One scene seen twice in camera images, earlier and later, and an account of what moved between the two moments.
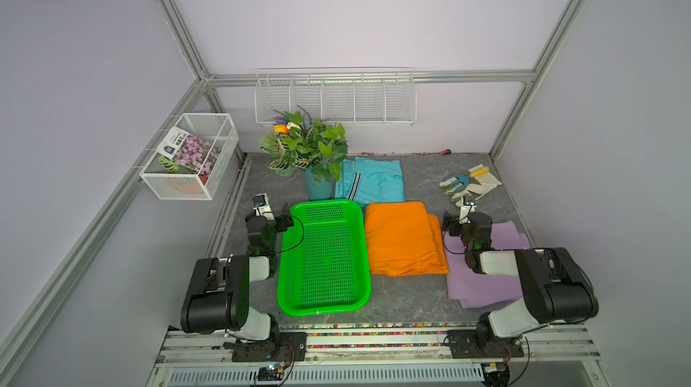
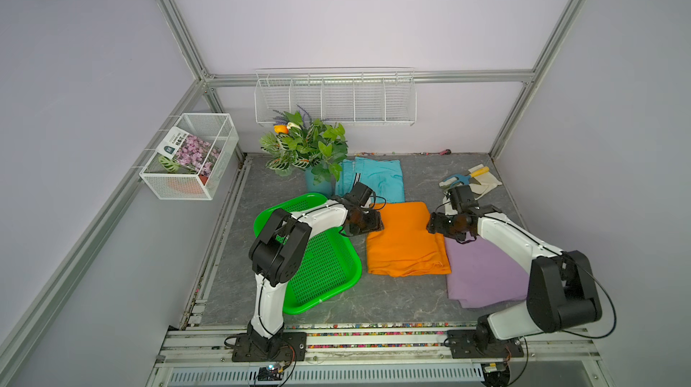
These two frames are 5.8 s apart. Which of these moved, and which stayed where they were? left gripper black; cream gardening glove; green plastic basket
Moved: left gripper black; green plastic basket
Stayed: cream gardening glove
